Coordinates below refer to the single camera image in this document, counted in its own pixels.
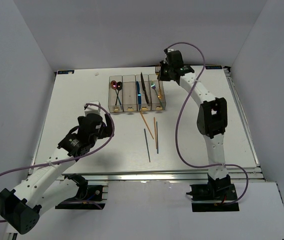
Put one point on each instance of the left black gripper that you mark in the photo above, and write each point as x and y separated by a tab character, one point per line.
106	130

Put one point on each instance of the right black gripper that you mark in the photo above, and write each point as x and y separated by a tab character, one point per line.
162	77

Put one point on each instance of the gold fork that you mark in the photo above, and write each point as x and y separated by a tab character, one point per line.
157	72

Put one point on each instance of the rainbow fork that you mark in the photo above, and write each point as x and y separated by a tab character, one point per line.
153	86

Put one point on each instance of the black knife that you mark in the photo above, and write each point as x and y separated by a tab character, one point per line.
144	88

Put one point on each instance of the blue knife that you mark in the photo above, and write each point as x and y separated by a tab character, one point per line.
138	94

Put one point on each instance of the rainbow spoon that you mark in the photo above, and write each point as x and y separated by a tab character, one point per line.
114	87

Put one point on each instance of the black spoon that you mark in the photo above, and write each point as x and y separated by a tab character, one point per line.
119	87

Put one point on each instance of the orange chopstick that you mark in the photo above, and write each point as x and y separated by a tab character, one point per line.
144	119
154	121

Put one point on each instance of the blue chopstick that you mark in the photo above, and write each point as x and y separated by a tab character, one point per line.
157	138
147	146

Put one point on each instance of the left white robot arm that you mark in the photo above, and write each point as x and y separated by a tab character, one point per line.
22	206

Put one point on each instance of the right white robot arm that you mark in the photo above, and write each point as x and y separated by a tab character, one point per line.
211	119

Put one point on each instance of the clear container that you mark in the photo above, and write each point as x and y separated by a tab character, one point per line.
155	106
112	96
144	106
129	93

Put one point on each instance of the right blue corner sticker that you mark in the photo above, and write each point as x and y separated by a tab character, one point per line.
213	67

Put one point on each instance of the blue corner sticker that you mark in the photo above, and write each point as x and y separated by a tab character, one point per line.
65	72
213	67

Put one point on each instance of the left blue corner sticker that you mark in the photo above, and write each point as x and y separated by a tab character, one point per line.
65	72

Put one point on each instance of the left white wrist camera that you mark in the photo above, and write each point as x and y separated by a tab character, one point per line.
92	108

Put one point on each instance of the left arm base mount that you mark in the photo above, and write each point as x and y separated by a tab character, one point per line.
89	197

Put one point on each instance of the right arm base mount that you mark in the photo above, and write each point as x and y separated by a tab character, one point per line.
215	196

